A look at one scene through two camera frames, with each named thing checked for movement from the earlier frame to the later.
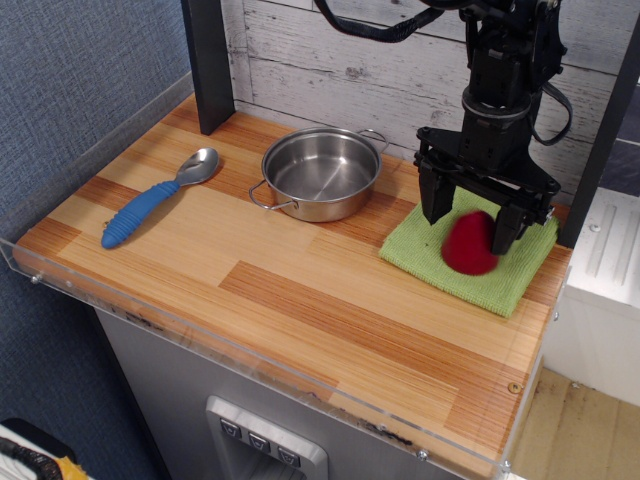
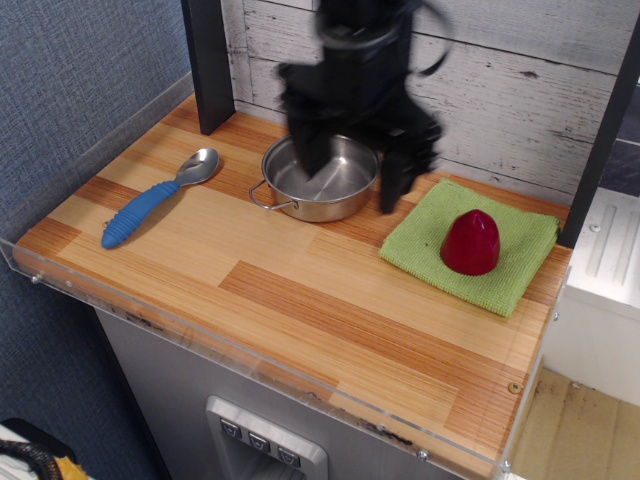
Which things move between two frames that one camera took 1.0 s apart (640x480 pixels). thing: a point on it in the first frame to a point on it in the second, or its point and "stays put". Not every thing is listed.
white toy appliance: x=594 y=337 stays put
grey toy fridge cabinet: x=217 y=414 stays put
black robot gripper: x=492 y=155 to x=361 y=84
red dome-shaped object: x=468 y=240 stays put
